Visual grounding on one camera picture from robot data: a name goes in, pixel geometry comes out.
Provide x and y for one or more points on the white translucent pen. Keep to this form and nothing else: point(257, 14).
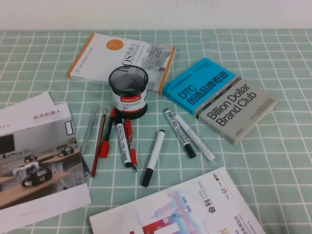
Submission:
point(195, 137)

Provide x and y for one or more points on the black mesh pen holder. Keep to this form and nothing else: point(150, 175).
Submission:
point(130, 102)

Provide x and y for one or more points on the red gel pen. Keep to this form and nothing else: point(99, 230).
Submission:
point(131, 143)

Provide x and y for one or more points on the red black marker pen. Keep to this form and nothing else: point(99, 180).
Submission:
point(106, 136)

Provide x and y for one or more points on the printed white black marker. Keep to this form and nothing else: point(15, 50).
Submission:
point(180, 134)
point(123, 143)

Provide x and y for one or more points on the plain white black-capped marker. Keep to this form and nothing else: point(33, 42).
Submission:
point(154, 156)

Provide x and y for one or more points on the red pencil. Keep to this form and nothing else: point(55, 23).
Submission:
point(99, 143)

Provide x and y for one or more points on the blue grey DTC book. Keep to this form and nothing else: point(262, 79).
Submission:
point(219, 102)

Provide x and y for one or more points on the white orange ROS book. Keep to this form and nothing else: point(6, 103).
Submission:
point(102, 58)

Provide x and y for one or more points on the white show catalogue magazine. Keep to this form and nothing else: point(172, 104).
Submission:
point(185, 209)

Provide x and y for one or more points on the brochure with robot photo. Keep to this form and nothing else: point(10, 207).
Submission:
point(41, 156)

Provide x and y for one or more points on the green checked tablecloth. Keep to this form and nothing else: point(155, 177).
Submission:
point(268, 61)

